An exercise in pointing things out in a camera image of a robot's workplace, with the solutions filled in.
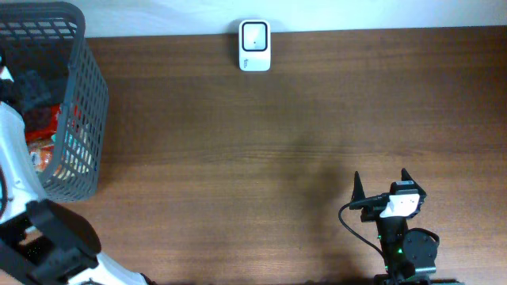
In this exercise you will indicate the beige snack bag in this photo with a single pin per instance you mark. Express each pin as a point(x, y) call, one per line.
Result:
point(43, 156)

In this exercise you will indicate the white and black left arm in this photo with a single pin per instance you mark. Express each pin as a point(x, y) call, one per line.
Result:
point(43, 242)

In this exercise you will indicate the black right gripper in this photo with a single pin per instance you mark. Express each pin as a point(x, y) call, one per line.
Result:
point(373, 205)

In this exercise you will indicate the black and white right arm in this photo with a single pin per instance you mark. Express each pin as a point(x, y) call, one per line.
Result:
point(409, 254)

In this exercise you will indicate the red candy bag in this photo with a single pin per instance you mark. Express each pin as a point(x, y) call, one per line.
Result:
point(41, 123)

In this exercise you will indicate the white barcode scanner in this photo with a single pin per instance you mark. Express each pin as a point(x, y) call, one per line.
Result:
point(254, 45)

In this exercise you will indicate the grey plastic mesh basket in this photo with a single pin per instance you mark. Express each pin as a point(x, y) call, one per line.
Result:
point(44, 45)

